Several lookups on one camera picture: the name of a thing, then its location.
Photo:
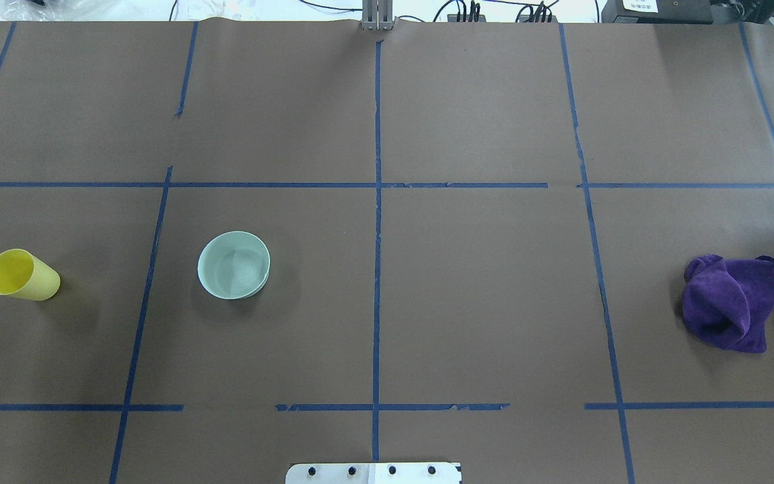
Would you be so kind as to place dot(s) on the purple cloth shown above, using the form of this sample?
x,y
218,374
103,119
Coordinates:
x,y
726,302

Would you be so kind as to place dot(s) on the pale green bowl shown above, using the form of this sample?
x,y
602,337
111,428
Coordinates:
x,y
234,265

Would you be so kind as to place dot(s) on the black device with cables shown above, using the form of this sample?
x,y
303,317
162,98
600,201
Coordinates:
x,y
677,12

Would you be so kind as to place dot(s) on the aluminium frame post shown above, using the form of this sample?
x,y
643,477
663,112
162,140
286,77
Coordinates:
x,y
377,15

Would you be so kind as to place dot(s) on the yellow plastic cup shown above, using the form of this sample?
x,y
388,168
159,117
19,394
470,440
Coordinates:
x,y
24,276

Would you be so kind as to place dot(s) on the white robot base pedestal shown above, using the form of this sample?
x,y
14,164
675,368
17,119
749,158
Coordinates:
x,y
375,472

